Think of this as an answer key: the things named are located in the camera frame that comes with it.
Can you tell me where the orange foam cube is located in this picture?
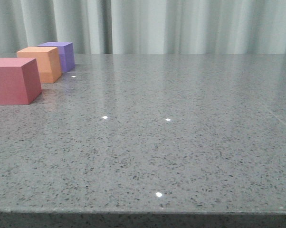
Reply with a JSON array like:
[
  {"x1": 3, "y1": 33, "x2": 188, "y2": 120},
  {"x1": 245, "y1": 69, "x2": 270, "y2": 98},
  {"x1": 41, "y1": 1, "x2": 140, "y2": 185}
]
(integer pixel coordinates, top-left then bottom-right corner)
[{"x1": 17, "y1": 47, "x2": 62, "y2": 83}]

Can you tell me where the grey pleated curtain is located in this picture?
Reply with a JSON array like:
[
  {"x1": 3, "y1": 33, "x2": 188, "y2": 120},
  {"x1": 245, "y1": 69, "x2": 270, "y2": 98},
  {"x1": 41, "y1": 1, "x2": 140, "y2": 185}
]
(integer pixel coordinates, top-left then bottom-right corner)
[{"x1": 0, "y1": 0, "x2": 286, "y2": 54}]

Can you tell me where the purple foam cube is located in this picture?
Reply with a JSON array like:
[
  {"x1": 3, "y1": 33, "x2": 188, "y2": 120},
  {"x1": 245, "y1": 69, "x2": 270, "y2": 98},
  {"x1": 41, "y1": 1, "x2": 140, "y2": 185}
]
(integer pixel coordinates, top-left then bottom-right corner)
[{"x1": 38, "y1": 42, "x2": 75, "y2": 73}]

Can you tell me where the red foam cube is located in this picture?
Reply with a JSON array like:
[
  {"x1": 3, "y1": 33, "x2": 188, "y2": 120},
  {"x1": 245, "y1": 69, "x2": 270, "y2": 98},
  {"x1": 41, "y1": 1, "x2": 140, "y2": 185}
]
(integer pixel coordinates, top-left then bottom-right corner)
[{"x1": 0, "y1": 57, "x2": 42, "y2": 105}]

